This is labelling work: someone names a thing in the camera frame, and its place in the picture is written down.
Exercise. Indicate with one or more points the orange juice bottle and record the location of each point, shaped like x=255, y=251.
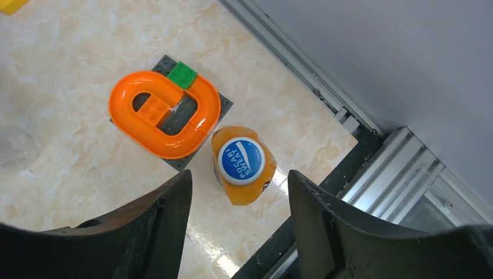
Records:
x=241, y=196

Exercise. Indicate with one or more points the yellow triangle toy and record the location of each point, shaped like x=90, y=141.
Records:
x=9, y=7

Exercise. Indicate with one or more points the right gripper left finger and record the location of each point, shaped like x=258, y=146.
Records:
x=141, y=239

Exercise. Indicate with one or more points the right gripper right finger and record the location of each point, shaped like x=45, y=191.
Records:
x=375, y=248

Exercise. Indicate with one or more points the white blue Pocari cap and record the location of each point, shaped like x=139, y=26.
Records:
x=241, y=161

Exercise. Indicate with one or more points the orange toy tape dispenser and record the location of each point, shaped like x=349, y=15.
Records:
x=169, y=111

